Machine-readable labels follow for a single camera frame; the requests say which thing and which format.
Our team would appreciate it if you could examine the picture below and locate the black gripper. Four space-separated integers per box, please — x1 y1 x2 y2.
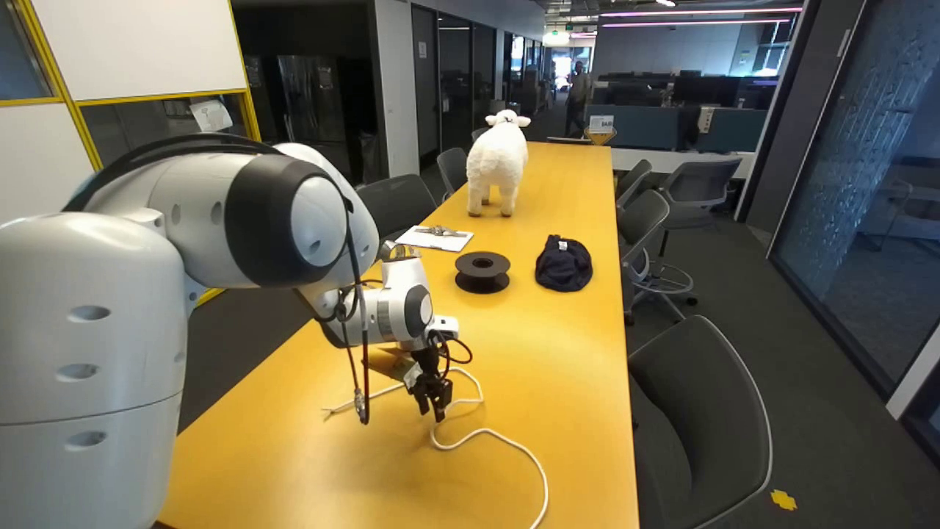
412 346 452 422

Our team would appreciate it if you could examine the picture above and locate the white rope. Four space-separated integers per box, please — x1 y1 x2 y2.
321 365 553 529

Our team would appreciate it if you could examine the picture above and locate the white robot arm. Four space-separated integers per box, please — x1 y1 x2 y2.
0 134 452 529

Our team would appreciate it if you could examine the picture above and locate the white paper sheet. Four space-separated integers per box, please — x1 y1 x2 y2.
396 226 474 252

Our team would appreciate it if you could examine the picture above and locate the dark blue cap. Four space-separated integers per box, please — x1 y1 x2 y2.
534 234 593 292

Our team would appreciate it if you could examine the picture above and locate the white plush sheep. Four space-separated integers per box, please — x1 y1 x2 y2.
468 108 530 217

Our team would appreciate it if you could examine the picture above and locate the grey office chair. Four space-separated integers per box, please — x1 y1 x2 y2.
628 315 773 529

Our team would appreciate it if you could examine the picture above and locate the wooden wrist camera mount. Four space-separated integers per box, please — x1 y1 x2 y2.
367 350 414 380

